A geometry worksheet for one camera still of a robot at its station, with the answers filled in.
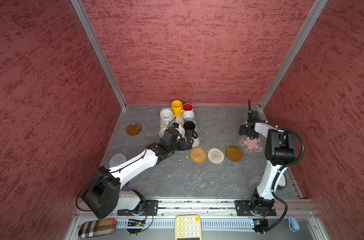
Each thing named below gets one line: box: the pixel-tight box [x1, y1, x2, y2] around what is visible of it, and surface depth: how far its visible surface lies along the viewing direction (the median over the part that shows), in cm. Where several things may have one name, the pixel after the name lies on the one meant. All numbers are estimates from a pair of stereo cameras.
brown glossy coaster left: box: [126, 122, 142, 136], surface depth 108 cm
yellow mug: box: [171, 100, 184, 116], surface depth 112 cm
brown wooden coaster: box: [225, 145, 243, 162], surface depth 96 cm
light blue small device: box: [288, 215, 300, 232], surface depth 70 cm
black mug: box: [183, 121, 198, 139], surface depth 99 cm
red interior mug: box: [182, 103, 194, 112], surface depth 112 cm
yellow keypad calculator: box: [174, 214, 203, 240], surface depth 68 cm
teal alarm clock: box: [276, 173, 287, 190], surface depth 81 cm
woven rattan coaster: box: [190, 147, 207, 164], surface depth 95 cm
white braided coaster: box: [207, 148, 225, 164], surface depth 94 cm
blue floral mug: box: [183, 110, 197, 127], surface depth 107 cm
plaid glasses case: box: [78, 219, 117, 238], surface depth 68 cm
